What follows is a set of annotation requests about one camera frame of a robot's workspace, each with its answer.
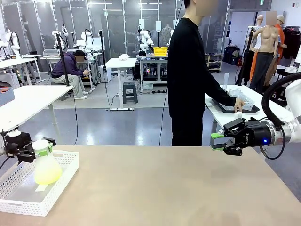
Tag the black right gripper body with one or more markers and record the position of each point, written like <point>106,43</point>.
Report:
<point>257,134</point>

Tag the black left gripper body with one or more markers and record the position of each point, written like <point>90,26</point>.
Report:
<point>17,143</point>

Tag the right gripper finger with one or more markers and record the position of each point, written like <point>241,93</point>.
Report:
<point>234,148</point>
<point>231,128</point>

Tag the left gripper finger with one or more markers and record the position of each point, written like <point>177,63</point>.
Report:
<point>51,142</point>
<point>30,155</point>

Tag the small white block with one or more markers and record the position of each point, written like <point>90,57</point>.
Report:
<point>238,115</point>

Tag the frosted plastic conical flask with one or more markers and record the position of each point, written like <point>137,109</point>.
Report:
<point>47,169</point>

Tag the white lab robot arm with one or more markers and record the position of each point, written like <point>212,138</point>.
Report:
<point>14,44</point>
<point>84,37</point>
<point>145,37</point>

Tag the person's right hand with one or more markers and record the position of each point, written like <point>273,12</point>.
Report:
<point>240,103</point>

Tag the black flat tray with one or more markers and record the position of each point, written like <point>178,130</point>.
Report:
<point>225,109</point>

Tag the white rounded work table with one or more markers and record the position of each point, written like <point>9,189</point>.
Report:
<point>252,115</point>

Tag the yellow liquid solution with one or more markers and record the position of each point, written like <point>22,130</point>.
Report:
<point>48,177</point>

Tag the white paper label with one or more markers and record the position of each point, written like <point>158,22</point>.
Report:
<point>41,188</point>

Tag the blue grey storage bin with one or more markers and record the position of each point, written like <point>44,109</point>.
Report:
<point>5,96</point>

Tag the person in black sweater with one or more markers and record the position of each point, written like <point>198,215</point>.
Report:
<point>185,82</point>

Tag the shoe rack with shoes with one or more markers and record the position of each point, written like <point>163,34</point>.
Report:
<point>214,62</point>

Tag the black bags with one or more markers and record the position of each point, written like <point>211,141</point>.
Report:
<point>231,55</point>

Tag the seated person in purple hoodie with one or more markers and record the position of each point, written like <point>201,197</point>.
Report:
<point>68,68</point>

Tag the black power strip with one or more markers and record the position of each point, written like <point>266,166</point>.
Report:
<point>158,92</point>

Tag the white computer tower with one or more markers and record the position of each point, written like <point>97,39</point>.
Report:
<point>106,75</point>

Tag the black tripod stand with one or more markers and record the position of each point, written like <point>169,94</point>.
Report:
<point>102,54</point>
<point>61,54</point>

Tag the grey plastic stool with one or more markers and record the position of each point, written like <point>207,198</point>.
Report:
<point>130,88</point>

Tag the clothes rack with black clothes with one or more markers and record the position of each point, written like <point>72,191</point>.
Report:
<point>291,44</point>

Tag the bare mannequin with grey skirt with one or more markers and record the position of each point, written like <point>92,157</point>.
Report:
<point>266,37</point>

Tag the mannequin with orange clothes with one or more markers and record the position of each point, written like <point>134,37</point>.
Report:
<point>280,35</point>

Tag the yellow plastic basket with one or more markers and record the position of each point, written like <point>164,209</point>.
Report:
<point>161,51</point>

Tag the white standing desk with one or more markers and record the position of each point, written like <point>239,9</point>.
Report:
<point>121,62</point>

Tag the grey equipment table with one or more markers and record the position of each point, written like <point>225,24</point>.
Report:
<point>150,57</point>

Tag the white mannequin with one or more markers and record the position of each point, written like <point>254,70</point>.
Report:
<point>259,22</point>

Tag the white crumpled cloth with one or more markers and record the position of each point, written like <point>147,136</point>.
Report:
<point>123,57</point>

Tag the black cap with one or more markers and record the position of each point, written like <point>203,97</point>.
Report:
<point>142,53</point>

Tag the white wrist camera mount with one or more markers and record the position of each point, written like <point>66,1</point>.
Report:
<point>13,134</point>

